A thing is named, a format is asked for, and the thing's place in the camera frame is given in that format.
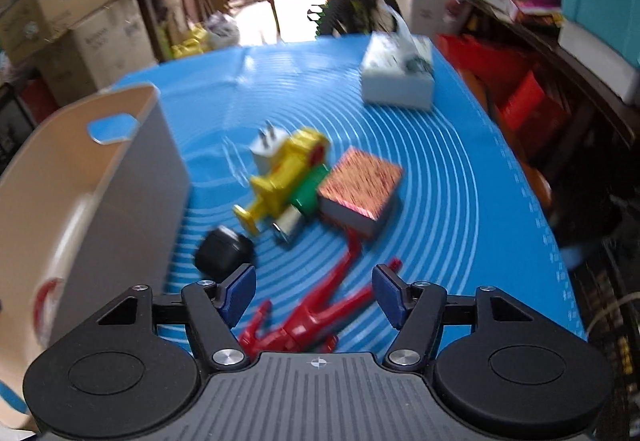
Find red patterned box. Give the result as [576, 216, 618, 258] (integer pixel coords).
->
[316, 147, 405, 239]

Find white plastic bag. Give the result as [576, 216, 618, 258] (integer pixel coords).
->
[205, 11, 241, 49]

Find large cardboard box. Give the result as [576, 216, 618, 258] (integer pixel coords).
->
[37, 0, 158, 106]

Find white tissue box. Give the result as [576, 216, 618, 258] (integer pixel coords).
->
[361, 33, 436, 110]

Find red bags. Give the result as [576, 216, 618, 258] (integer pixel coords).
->
[435, 33, 546, 162]

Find white charger plug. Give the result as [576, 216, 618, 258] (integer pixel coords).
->
[249, 121, 288, 174]

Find black earbuds case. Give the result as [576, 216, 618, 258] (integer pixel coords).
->
[194, 227, 253, 281]

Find green cylinder with metal cap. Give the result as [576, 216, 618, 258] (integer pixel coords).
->
[272, 166, 328, 244]

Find white storage box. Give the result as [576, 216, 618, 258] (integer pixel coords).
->
[557, 21, 640, 102]

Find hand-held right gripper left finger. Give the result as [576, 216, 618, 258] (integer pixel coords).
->
[92, 265, 258, 370]

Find yellow toy launcher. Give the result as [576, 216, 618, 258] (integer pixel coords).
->
[232, 128, 331, 236]

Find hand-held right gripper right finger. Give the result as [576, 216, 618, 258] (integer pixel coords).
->
[371, 264, 536, 369]

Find yellow plastic jug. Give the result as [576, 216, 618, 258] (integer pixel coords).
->
[170, 23, 211, 62]

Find blue silicone mat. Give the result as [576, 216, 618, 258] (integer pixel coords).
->
[107, 35, 588, 354]

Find beige plastic storage bin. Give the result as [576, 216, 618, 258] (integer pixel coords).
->
[0, 83, 191, 434]

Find red plastic tongs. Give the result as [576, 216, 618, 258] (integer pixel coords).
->
[239, 228, 403, 353]

